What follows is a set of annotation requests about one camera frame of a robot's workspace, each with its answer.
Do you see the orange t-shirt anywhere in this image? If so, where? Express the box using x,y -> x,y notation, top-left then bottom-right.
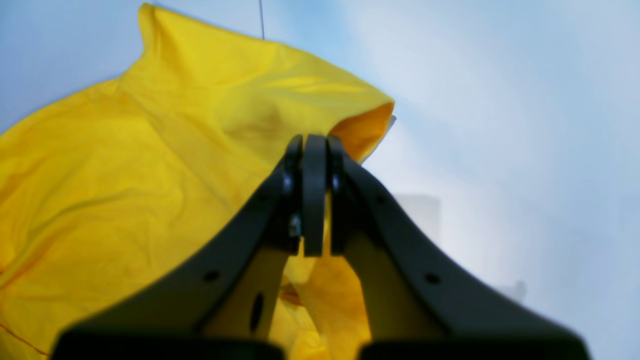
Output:
1,4 -> 395,360

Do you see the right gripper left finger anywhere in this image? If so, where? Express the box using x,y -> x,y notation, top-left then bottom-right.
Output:
65,135 -> 328,346

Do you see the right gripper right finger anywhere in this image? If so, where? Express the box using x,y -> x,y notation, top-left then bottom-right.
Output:
327,136 -> 581,346

